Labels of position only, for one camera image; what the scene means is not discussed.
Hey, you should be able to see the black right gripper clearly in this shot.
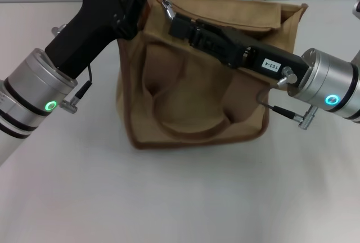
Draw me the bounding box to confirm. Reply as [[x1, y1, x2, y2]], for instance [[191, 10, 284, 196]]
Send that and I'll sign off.
[[168, 13, 309, 83]]

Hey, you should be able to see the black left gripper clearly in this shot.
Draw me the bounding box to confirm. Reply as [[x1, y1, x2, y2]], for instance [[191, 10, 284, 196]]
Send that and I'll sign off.
[[44, 0, 149, 80]]

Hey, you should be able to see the silver zipper pull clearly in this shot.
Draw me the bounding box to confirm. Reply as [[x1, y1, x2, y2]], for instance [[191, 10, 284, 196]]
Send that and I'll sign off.
[[161, 0, 177, 22]]

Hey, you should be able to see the khaki canvas food bag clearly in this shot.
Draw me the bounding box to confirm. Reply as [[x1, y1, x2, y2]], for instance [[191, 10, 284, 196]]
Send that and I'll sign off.
[[115, 0, 309, 151]]

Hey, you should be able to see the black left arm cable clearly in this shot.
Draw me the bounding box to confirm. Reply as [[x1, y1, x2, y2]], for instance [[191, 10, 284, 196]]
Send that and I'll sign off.
[[61, 65, 94, 112]]

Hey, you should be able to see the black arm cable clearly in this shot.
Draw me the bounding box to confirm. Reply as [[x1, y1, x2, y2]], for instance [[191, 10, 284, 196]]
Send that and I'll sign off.
[[256, 89, 319, 130], [61, 65, 94, 112]]

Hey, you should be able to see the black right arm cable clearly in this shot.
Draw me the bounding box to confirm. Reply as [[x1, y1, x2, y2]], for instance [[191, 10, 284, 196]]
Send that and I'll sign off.
[[256, 89, 319, 130]]

